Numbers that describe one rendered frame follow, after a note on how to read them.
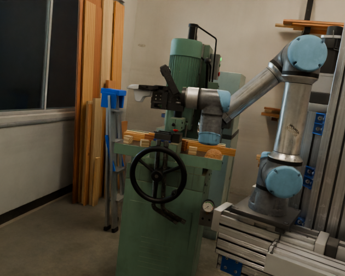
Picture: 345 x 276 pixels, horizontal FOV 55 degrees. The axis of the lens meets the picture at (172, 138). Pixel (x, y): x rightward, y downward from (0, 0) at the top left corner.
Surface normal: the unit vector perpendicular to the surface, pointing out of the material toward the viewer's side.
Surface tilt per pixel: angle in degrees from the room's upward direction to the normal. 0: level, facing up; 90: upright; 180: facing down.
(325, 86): 90
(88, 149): 87
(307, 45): 82
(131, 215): 90
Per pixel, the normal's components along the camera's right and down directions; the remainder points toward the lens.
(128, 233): -0.20, 0.13
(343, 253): -0.52, 0.07
